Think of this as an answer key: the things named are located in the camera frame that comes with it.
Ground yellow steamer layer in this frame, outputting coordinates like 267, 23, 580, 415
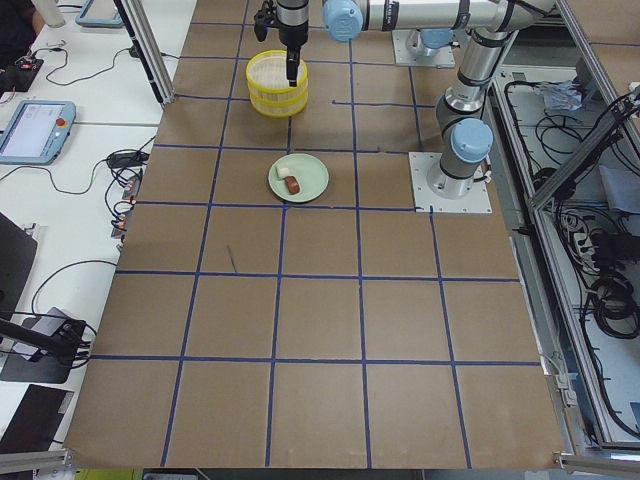
250, 93, 308, 118
245, 50, 308, 102

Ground black cable bundle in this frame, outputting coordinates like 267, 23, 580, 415
579, 259, 640, 341

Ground black power adapter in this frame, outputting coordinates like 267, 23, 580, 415
107, 151, 149, 169

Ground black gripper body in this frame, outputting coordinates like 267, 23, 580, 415
277, 0, 307, 49

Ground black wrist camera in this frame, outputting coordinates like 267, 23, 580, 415
253, 0, 277, 42

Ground brown red bun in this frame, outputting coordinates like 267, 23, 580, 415
284, 175, 301, 195

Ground aluminium frame post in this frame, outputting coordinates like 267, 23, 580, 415
113, 0, 175, 106

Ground blue teach pendant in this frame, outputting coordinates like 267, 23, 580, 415
75, 0, 124, 28
1, 100, 76, 166

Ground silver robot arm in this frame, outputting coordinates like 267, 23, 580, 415
322, 1, 554, 200

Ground light green plate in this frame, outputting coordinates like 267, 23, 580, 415
267, 153, 330, 203

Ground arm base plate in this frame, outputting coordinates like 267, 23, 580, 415
409, 152, 492, 215
392, 29, 455, 69

